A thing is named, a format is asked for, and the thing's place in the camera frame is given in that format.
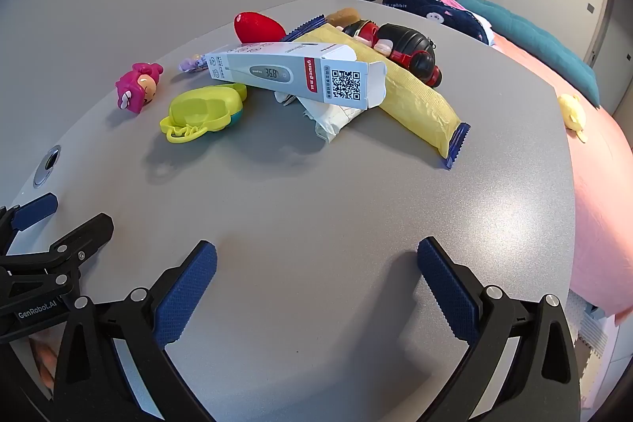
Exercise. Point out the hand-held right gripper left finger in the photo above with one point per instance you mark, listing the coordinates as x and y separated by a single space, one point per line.
188 291

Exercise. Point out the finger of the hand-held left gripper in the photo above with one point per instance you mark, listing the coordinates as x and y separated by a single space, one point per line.
34 209
86 234

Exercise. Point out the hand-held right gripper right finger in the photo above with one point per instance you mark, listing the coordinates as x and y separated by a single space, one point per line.
447 291

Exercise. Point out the white paper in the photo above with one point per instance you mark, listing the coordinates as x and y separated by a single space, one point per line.
329 118

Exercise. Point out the black red toy figure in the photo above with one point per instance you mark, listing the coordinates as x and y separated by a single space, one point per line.
410 44

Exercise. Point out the foam floor mat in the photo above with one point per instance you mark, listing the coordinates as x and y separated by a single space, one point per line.
591 335

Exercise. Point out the pink toy figure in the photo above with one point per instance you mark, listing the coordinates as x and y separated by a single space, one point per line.
138 86

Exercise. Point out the yellow green toy case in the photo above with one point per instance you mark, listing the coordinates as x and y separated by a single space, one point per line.
202 108

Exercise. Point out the pink bed sheet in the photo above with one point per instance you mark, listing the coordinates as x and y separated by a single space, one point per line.
603 204

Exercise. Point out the yellow snack packet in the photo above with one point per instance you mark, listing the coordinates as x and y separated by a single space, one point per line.
410 100

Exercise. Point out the small purple toy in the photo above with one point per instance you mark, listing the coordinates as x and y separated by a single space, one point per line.
190 63

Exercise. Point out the yellow plush duck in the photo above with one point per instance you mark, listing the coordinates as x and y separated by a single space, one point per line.
571 110

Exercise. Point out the white thermometer box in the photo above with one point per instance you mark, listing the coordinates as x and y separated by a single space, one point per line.
316 71

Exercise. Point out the red strawberry plush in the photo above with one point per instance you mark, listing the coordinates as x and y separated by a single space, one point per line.
257 26

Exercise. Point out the teal pillow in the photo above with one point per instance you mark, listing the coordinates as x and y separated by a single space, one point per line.
534 36

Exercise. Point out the brown toy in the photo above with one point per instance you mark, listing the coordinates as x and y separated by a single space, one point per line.
341 16

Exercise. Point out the grey room door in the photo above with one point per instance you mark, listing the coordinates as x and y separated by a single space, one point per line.
618 41

